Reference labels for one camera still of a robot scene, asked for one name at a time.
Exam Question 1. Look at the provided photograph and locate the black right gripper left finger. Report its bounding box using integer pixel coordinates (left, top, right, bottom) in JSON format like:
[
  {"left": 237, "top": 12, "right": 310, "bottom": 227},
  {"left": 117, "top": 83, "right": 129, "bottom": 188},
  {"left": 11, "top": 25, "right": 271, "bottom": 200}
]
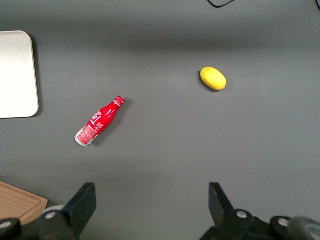
[{"left": 37, "top": 182, "right": 98, "bottom": 240}]

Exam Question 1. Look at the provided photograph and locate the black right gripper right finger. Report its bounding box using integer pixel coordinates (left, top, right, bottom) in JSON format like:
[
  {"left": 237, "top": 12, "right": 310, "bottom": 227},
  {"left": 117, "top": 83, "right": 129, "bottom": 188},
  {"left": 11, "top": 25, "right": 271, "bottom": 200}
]
[{"left": 199, "top": 182, "right": 271, "bottom": 240}]

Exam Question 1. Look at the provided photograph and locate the white rectangular tray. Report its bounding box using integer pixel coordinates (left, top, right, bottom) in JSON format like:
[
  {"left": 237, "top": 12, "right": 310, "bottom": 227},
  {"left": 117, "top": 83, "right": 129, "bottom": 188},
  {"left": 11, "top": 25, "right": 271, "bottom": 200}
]
[{"left": 0, "top": 30, "right": 40, "bottom": 120}]

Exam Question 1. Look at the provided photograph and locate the wooden drawer cabinet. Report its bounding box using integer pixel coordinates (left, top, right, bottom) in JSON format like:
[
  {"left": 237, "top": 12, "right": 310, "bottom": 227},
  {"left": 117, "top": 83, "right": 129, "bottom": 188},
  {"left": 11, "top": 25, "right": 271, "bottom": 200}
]
[{"left": 0, "top": 180, "right": 49, "bottom": 226}]

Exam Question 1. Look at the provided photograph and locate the red cola bottle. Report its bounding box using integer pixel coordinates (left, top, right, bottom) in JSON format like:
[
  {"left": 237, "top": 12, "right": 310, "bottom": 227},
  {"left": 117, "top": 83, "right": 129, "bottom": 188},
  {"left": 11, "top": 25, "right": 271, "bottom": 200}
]
[{"left": 74, "top": 95, "right": 126, "bottom": 148}]

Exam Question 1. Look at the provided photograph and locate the yellow lemon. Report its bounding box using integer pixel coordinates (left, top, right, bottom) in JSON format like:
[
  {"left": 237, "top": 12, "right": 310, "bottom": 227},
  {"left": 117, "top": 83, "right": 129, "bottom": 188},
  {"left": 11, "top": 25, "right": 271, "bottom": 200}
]
[{"left": 199, "top": 66, "right": 228, "bottom": 91}]

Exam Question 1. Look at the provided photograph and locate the black looped cable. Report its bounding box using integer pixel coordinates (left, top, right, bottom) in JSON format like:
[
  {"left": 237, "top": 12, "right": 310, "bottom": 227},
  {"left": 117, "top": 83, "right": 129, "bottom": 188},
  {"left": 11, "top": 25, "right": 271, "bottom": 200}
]
[{"left": 206, "top": 0, "right": 235, "bottom": 9}]

